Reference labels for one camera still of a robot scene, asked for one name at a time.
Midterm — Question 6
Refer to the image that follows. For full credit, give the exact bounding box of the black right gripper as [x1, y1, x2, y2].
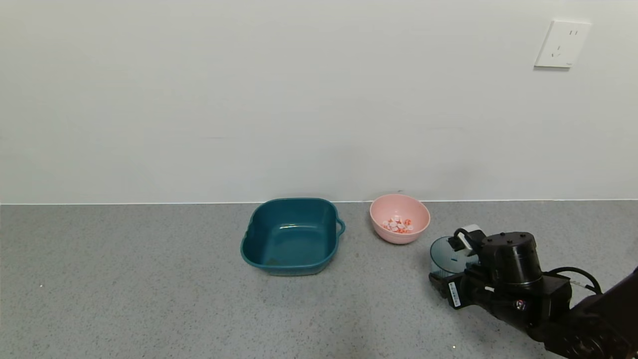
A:
[428, 268, 495, 310]

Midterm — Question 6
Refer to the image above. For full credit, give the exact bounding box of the translucent blue ribbed plastic cup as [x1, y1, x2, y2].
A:
[429, 236, 480, 281]

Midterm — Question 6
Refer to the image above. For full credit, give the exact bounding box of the pile of pink-white solid pieces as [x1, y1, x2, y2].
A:
[382, 215, 414, 234]

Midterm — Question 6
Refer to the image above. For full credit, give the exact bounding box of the pink ribbed bowl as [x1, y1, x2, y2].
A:
[369, 194, 431, 245]

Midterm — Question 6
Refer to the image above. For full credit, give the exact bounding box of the teal square plastic basin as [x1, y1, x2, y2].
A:
[240, 197, 346, 276]

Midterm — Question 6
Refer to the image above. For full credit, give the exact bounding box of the black camera cable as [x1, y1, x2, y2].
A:
[447, 227, 474, 251]

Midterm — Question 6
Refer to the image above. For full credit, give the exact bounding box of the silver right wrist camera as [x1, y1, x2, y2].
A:
[459, 224, 488, 256]

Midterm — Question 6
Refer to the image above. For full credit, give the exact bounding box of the black cable with white tag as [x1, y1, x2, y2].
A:
[547, 267, 604, 295]

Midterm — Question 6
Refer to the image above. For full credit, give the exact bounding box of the white wall power socket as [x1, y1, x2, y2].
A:
[534, 20, 592, 69]

